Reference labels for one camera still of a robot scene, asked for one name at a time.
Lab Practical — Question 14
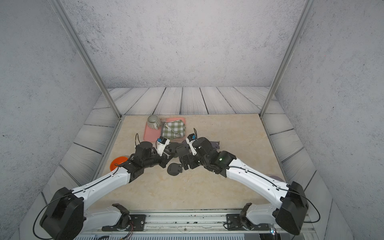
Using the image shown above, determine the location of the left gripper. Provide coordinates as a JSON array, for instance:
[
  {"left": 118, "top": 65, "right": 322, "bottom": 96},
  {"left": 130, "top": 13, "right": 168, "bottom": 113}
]
[{"left": 142, "top": 150, "right": 176, "bottom": 170}]

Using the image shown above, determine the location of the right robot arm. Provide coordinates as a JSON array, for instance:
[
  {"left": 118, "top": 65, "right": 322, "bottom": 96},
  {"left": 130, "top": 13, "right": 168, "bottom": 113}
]
[{"left": 176, "top": 137, "right": 309, "bottom": 236}]

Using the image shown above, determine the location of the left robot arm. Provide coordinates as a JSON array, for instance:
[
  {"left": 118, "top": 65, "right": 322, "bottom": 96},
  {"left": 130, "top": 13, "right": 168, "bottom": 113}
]
[{"left": 34, "top": 142, "right": 175, "bottom": 240}]

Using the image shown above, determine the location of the pink tray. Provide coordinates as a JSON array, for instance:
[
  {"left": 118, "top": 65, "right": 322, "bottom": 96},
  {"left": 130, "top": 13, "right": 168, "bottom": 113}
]
[{"left": 144, "top": 117, "right": 186, "bottom": 142}]

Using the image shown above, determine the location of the green checkered cloth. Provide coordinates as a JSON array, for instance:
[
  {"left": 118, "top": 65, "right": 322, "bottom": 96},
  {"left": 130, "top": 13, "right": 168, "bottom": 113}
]
[{"left": 165, "top": 119, "right": 186, "bottom": 140}]

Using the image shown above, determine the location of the orange plastic bowl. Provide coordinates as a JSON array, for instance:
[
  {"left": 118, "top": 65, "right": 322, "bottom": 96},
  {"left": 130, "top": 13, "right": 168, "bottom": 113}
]
[{"left": 110, "top": 156, "right": 129, "bottom": 171}]

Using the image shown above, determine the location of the lilac ceramic bowl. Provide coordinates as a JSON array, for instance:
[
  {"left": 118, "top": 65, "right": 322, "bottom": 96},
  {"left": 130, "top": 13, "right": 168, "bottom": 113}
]
[{"left": 270, "top": 176, "right": 284, "bottom": 182}]

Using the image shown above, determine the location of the white handled spoon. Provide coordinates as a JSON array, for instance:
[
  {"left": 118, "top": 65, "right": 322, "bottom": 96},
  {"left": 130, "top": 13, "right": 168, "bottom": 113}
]
[{"left": 164, "top": 123, "right": 181, "bottom": 138}]

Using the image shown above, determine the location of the aluminium front rail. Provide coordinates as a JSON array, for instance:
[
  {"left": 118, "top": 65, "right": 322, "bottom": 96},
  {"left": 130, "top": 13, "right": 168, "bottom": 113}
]
[{"left": 70, "top": 209, "right": 319, "bottom": 240}]

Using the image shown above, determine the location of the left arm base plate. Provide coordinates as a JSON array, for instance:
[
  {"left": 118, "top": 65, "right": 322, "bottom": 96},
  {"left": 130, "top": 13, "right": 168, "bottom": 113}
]
[{"left": 102, "top": 214, "right": 147, "bottom": 232}]

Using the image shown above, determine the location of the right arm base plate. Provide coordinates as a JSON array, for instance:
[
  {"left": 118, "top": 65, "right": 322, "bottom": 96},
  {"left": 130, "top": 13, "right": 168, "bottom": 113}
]
[{"left": 223, "top": 214, "right": 270, "bottom": 231}]

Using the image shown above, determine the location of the right aluminium frame post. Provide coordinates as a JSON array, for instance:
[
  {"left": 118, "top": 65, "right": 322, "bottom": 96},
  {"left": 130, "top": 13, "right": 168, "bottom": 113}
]
[{"left": 260, "top": 0, "right": 316, "bottom": 119}]

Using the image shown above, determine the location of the aluminium frame post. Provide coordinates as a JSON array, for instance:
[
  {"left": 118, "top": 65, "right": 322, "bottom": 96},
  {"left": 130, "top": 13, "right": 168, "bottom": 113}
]
[
  {"left": 49, "top": 0, "right": 122, "bottom": 120},
  {"left": 260, "top": 0, "right": 316, "bottom": 119}
]

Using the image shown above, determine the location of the left aluminium frame post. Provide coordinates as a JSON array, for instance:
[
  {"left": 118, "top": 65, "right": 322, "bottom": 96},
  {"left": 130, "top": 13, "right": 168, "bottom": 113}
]
[{"left": 49, "top": 0, "right": 122, "bottom": 120}]

